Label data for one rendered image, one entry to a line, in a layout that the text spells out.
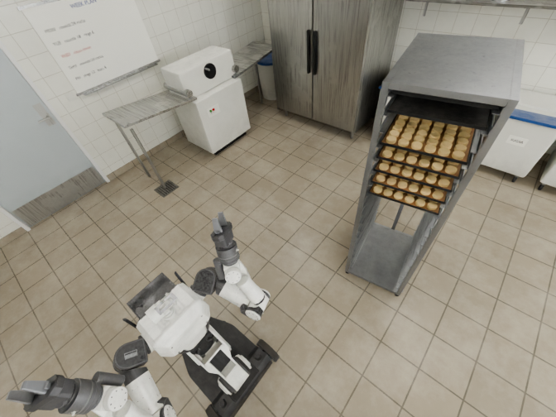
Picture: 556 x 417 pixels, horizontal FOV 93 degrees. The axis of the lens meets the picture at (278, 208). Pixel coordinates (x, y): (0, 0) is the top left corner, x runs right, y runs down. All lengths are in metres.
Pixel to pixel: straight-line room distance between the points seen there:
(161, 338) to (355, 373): 1.55
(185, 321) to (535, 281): 2.89
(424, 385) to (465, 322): 0.64
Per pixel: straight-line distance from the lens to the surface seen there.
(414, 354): 2.54
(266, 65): 5.03
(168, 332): 1.30
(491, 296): 2.99
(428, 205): 1.73
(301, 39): 3.95
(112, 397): 1.14
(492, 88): 1.37
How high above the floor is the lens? 2.35
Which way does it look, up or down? 49 degrees down
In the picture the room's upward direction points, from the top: 8 degrees counter-clockwise
